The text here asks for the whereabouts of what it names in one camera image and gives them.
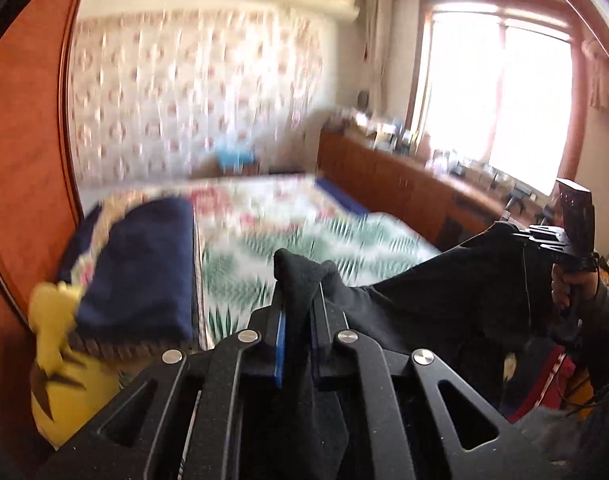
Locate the grey cloth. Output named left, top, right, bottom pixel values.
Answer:
left=514, top=405, right=609, bottom=480

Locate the wooden-framed window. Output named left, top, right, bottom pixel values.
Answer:
left=407, top=0, right=585, bottom=196

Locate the black t-shirt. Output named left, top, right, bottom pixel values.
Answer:
left=273, top=232, right=580, bottom=480

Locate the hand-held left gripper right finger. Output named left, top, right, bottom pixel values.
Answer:
left=311, top=287, right=560, bottom=480

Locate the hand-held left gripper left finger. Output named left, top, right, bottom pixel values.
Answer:
left=44, top=287, right=286, bottom=480

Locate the person's right hand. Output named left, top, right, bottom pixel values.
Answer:
left=550, top=260, right=601, bottom=313

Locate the person's right forearm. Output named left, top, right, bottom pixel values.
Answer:
left=559, top=280, right=609, bottom=366

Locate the wooden sideboard cabinet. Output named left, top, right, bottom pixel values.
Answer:
left=317, top=127, right=525, bottom=251

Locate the navy folded blanket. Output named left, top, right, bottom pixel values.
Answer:
left=59, top=197, right=200, bottom=356

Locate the floral blanket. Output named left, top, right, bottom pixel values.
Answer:
left=99, top=175, right=365, bottom=241

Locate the navy bed sheet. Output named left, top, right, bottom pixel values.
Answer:
left=314, top=177, right=370, bottom=216

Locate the red cloth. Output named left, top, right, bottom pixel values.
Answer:
left=504, top=345, right=600, bottom=421

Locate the yellow plush toy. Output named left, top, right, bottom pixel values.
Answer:
left=28, top=280, right=122, bottom=448

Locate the floral window curtain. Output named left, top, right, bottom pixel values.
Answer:
left=364, top=0, right=395, bottom=111
left=581, top=37, right=609, bottom=111

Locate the leaf-print bed sheet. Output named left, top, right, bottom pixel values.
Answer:
left=199, top=210, right=440, bottom=351

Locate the blue cardboard box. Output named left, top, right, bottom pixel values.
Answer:
left=217, top=145, right=260, bottom=178

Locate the wooden slatted wardrobe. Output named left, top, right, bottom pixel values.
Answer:
left=0, top=0, right=92, bottom=441

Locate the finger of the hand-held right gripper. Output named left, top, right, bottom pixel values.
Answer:
left=487, top=221, right=532, bottom=253

